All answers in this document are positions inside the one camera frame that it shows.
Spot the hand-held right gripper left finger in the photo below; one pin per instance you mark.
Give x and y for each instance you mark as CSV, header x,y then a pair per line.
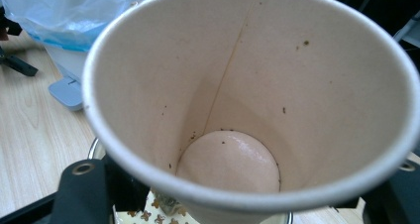
x,y
85,194

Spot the white and blue rice cooker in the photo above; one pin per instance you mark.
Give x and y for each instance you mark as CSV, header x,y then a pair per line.
x,y
66,85

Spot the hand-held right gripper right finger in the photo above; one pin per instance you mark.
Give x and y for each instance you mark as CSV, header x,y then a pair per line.
x,y
399,197

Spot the beige perforated strainer container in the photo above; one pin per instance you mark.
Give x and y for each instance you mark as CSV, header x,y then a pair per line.
x,y
145,214

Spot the translucent blue plastic bin liner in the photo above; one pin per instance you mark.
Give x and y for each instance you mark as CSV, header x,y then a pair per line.
x,y
72,16

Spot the beige paper cup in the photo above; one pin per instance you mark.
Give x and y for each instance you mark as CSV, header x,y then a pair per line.
x,y
264,85

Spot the white metal desk frame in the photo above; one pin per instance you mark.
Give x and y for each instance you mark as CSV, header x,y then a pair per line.
x,y
409,29

